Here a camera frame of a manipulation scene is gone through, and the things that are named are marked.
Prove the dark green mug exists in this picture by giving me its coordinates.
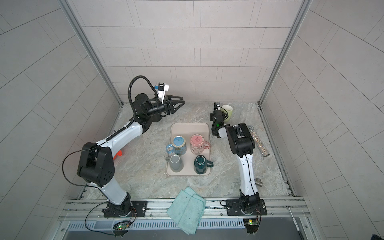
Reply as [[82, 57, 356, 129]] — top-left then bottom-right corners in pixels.
[[194, 155, 214, 175]]

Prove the beige tray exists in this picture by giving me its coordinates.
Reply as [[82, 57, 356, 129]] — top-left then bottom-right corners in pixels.
[[166, 123, 213, 177]]

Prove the small metal fitting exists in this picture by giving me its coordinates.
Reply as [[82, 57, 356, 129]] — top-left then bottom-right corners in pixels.
[[255, 178, 263, 187]]

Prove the pink ghost mug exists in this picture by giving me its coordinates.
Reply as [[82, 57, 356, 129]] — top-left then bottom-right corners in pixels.
[[190, 134, 211, 155]]

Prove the right circuit board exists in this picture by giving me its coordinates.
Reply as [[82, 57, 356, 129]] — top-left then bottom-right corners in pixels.
[[243, 219, 260, 234]]

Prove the left circuit board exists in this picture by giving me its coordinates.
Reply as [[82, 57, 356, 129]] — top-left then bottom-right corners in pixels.
[[113, 221, 132, 231]]

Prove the grey mug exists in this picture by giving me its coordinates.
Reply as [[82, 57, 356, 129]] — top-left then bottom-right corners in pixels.
[[166, 154, 184, 173]]

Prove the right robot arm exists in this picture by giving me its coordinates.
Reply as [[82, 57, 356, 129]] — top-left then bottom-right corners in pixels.
[[210, 102, 261, 216]]

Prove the circuit board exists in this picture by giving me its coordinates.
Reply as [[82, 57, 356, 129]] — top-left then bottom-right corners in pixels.
[[113, 221, 132, 231], [243, 219, 260, 234]]

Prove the glitter tube bottle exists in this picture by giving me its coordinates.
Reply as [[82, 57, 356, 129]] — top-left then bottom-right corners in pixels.
[[248, 126, 270, 158]]

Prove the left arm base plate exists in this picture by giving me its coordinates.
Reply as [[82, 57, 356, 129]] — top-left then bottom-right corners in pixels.
[[102, 200, 148, 218]]

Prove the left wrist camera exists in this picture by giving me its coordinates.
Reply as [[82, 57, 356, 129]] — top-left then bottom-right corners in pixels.
[[154, 83, 169, 104]]

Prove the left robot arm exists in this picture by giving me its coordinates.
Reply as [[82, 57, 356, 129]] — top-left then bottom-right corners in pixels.
[[77, 76, 185, 218]]

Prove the teal folded cloth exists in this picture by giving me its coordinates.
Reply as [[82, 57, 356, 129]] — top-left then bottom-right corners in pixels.
[[167, 187, 207, 235]]

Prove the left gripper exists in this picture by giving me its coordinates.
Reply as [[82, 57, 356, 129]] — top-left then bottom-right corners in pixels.
[[144, 96, 183, 119]]

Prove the light green mug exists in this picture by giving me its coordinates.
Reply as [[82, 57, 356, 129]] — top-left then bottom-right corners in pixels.
[[221, 105, 234, 122]]

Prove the left black cable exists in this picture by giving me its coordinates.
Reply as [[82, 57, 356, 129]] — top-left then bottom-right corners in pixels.
[[61, 148, 133, 237]]

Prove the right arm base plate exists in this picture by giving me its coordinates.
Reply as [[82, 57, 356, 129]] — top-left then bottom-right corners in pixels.
[[225, 199, 268, 216]]

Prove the aluminium rail frame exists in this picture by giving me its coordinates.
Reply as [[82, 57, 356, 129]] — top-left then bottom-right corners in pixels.
[[58, 194, 310, 223]]

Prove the blue butterfly mug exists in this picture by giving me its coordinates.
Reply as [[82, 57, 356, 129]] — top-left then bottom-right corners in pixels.
[[166, 136, 187, 156]]

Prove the red shark plush toy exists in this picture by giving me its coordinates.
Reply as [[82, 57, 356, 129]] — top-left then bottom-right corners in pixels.
[[113, 151, 123, 160]]

